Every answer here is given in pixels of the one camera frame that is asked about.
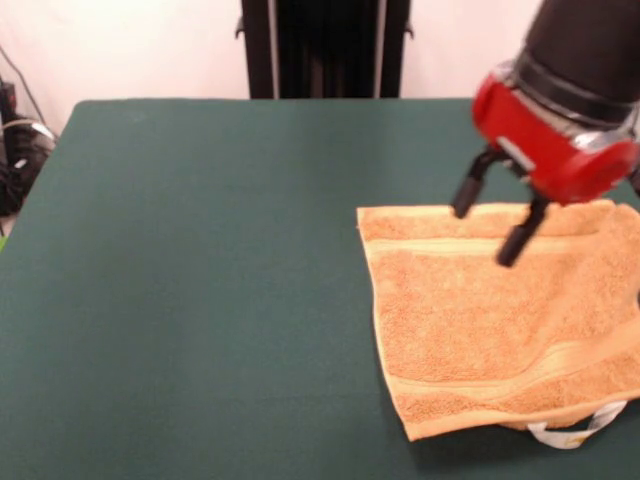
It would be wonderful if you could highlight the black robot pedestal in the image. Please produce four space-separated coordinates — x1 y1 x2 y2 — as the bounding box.
234 0 416 100

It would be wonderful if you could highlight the dark green table cloth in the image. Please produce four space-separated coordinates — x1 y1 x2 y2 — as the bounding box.
0 98 640 480

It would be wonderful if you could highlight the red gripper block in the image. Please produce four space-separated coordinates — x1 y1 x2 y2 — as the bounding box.
452 72 639 268

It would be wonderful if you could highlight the black equipment with cables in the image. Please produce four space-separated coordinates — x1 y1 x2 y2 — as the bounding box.
0 79 57 217

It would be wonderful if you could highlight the tan terry towel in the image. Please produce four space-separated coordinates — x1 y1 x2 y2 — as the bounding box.
355 199 640 450

